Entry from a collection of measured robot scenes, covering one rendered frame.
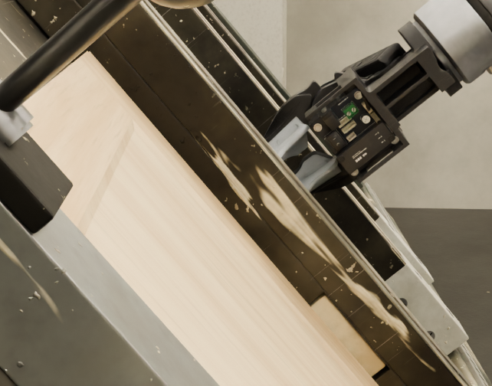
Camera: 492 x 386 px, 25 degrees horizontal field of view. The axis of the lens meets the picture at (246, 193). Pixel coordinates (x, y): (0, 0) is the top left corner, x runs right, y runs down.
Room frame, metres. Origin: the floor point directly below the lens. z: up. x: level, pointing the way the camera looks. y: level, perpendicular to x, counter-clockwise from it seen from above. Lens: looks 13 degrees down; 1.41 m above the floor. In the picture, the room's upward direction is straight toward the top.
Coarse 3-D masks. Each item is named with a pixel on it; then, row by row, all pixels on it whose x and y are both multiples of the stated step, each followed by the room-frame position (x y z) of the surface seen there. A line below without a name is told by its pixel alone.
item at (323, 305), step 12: (324, 300) 0.85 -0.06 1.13; (324, 312) 0.85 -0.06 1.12; (336, 312) 0.85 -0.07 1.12; (336, 324) 0.85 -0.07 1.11; (348, 324) 0.85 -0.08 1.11; (336, 336) 0.85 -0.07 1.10; (348, 336) 0.85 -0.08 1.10; (360, 336) 0.85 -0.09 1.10; (348, 348) 0.85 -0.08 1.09; (360, 348) 0.85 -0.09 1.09; (360, 360) 0.85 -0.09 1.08; (372, 360) 0.85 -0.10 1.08; (372, 372) 0.85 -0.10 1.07
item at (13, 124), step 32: (96, 0) 0.34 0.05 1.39; (128, 0) 0.34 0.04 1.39; (160, 0) 0.32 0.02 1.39; (192, 0) 0.32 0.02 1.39; (64, 32) 0.35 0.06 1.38; (96, 32) 0.35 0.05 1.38; (32, 64) 0.36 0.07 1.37; (64, 64) 0.36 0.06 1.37; (0, 96) 0.37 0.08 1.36; (0, 128) 0.37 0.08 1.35
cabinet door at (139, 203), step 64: (64, 128) 0.60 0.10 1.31; (128, 128) 0.75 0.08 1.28; (128, 192) 0.63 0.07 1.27; (192, 192) 0.78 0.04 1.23; (128, 256) 0.53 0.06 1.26; (192, 256) 0.64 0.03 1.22; (256, 256) 0.80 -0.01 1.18; (192, 320) 0.54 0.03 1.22; (256, 320) 0.66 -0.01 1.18; (320, 320) 0.84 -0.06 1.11; (256, 384) 0.55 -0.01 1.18; (320, 384) 0.68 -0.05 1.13
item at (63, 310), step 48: (0, 240) 0.36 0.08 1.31; (48, 240) 0.37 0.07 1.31; (0, 288) 0.36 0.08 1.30; (48, 288) 0.36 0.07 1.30; (96, 288) 0.37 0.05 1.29; (0, 336) 0.36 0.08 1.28; (48, 336) 0.36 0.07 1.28; (96, 336) 0.36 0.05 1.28; (144, 336) 0.37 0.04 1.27; (48, 384) 0.36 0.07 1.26; (96, 384) 0.36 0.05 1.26; (144, 384) 0.36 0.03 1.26; (192, 384) 0.38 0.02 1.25
